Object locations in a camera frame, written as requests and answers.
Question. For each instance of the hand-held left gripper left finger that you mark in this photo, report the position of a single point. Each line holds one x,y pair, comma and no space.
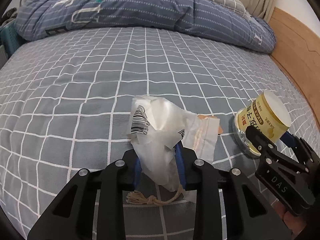
137,171

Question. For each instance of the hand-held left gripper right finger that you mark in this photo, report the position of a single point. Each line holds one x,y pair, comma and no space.
179,165

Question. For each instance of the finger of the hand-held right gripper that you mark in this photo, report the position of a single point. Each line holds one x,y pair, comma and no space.
257,137
288,138

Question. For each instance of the yellow paper tub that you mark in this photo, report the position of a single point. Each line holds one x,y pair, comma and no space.
265,115

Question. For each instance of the person's right hand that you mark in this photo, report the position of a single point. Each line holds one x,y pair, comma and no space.
291,223

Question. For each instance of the wooden headboard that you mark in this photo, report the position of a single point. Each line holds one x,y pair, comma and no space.
295,42

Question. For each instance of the blue checked quilt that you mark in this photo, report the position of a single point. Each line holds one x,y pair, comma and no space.
137,7

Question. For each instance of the teal suitcase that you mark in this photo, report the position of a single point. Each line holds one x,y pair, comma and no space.
10,38

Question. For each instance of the dark cloth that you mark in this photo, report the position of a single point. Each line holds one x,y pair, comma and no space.
8,15

